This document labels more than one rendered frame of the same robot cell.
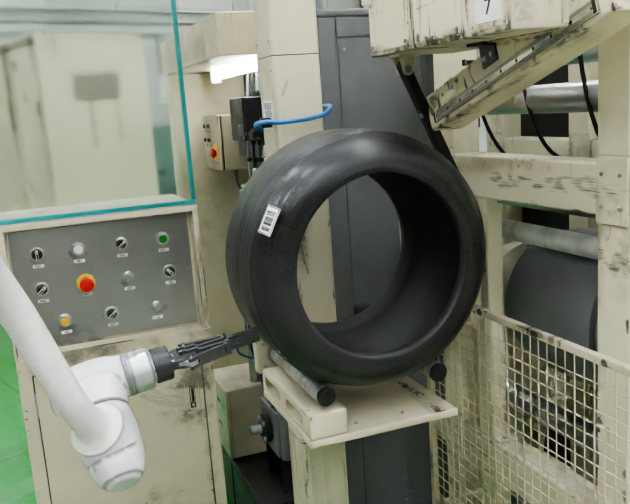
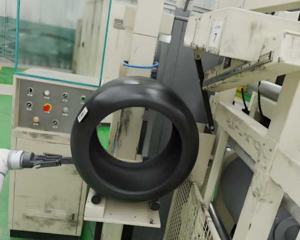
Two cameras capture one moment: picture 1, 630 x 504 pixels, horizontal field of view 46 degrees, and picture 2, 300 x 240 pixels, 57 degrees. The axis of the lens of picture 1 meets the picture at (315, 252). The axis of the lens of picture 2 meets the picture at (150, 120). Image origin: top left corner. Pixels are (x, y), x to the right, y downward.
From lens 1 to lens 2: 0.68 m
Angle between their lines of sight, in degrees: 14
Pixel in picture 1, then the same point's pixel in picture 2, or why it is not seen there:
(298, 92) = (142, 53)
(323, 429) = (90, 213)
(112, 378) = not seen: outside the picture
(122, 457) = not seen: outside the picture
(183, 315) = not seen: hidden behind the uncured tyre
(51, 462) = (17, 172)
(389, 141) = (155, 93)
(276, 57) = (135, 34)
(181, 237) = not seen: hidden behind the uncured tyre
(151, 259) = (76, 105)
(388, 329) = (150, 174)
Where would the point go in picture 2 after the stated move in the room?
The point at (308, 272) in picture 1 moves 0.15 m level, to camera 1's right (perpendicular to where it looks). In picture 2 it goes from (126, 135) to (151, 142)
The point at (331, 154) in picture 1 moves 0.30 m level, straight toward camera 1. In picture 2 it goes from (122, 91) to (83, 104)
